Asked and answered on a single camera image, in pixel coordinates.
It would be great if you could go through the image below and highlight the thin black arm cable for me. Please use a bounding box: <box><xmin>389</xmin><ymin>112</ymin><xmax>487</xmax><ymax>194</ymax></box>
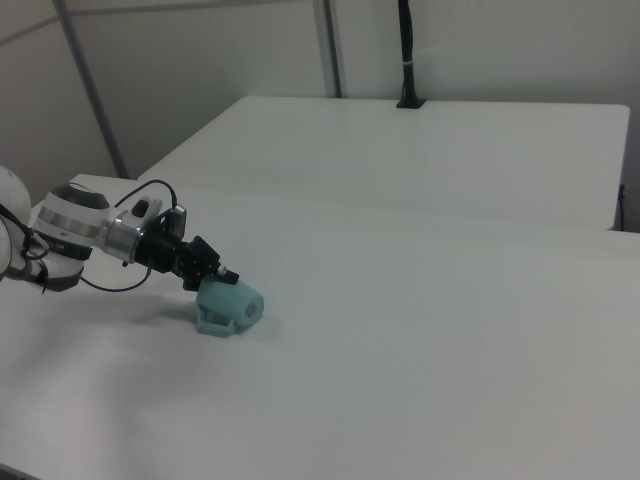
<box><xmin>0</xmin><ymin>179</ymin><xmax>180</xmax><ymax>297</ymax></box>

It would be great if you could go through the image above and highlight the teal faceted plastic cup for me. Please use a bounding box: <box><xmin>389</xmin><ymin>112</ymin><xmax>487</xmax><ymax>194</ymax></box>
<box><xmin>193</xmin><ymin>277</ymin><xmax>265</xmax><ymax>338</ymax></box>

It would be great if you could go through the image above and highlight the grey partition post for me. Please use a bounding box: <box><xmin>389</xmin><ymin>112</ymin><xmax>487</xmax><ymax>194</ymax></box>
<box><xmin>312</xmin><ymin>0</ymin><xmax>347</xmax><ymax>99</ymax></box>
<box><xmin>53</xmin><ymin>0</ymin><xmax>129</xmax><ymax>180</ymax></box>

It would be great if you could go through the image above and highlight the black cable conduit pole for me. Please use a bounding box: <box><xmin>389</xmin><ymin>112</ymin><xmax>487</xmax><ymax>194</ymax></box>
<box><xmin>397</xmin><ymin>0</ymin><xmax>419</xmax><ymax>104</ymax></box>

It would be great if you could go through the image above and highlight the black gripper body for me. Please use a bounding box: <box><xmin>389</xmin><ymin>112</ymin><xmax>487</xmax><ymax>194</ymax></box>
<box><xmin>133</xmin><ymin>219</ymin><xmax>207</xmax><ymax>291</ymax></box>

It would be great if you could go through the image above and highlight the white table with rounded corners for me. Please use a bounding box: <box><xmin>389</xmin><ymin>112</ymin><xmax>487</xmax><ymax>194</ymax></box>
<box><xmin>136</xmin><ymin>95</ymin><xmax>631</xmax><ymax>232</ymax></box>

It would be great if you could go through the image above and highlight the black mounted sensor box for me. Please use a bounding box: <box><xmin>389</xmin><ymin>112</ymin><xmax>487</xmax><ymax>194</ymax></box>
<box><xmin>149</xmin><ymin>203</ymin><xmax>190</xmax><ymax>242</ymax></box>

